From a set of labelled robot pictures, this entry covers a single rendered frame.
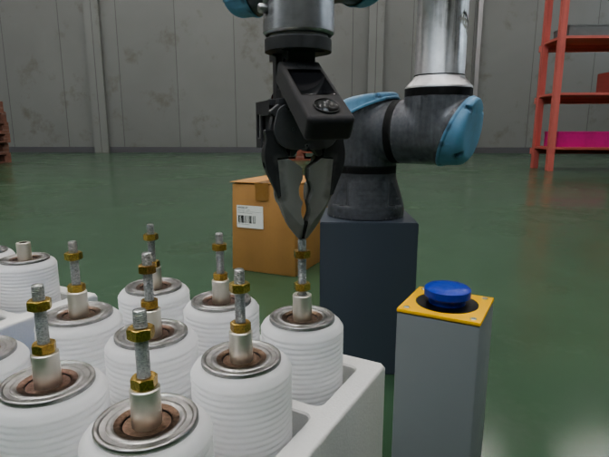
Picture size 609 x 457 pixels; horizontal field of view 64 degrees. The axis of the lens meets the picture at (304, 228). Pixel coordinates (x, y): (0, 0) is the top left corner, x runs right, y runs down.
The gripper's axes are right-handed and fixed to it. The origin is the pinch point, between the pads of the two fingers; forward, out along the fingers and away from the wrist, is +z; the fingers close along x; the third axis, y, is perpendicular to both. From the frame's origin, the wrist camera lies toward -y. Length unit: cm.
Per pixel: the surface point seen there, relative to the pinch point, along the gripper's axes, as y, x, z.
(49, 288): 38, 32, 15
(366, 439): -4.0, -6.3, 24.8
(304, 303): -0.4, 0.1, 8.5
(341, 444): -8.7, -1.0, 21.1
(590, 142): 382, -483, 3
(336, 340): -3.3, -2.6, 12.2
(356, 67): 895, -425, -136
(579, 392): 10, -56, 36
